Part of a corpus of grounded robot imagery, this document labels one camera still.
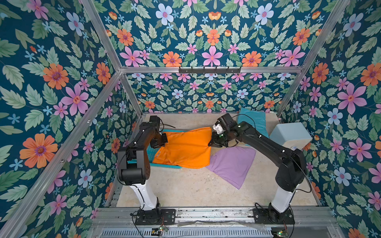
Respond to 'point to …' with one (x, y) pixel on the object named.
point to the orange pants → (188, 148)
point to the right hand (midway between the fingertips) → (207, 143)
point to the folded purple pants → (233, 163)
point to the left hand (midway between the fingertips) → (164, 142)
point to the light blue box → (294, 135)
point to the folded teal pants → (257, 119)
